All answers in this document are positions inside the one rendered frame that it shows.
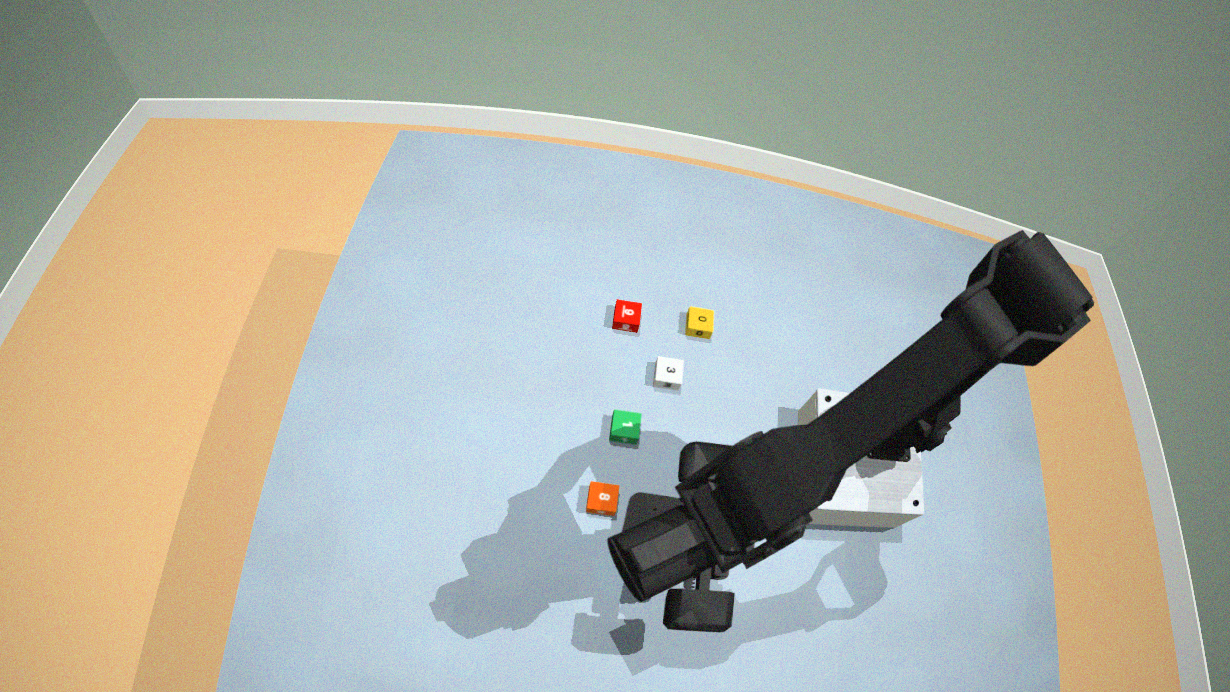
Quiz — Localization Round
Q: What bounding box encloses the orange block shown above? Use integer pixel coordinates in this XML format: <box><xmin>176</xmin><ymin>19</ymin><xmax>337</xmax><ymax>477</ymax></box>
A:
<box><xmin>585</xmin><ymin>481</ymin><xmax>619</xmax><ymax>516</ymax></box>

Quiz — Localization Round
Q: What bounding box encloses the green digit block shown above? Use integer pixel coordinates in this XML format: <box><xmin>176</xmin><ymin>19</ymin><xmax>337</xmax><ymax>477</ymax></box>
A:
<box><xmin>609</xmin><ymin>411</ymin><xmax>642</xmax><ymax>444</ymax></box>

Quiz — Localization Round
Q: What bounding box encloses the yellow block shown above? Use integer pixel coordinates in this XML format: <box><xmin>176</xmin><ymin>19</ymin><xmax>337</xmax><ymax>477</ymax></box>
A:
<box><xmin>685</xmin><ymin>306</ymin><xmax>713</xmax><ymax>339</ymax></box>

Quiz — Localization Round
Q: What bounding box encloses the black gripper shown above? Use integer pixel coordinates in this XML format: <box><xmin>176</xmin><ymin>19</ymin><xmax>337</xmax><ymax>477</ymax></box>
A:
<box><xmin>663</xmin><ymin>441</ymin><xmax>736</xmax><ymax>633</ymax></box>

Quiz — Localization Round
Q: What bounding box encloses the red block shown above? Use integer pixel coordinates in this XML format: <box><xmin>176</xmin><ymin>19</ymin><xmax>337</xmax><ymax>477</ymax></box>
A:
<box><xmin>613</xmin><ymin>300</ymin><xmax>642</xmax><ymax>333</ymax></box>

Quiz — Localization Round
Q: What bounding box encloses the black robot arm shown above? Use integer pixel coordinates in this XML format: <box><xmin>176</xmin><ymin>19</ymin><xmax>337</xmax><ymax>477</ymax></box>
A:
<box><xmin>606</xmin><ymin>230</ymin><xmax>1093</xmax><ymax>602</ymax></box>

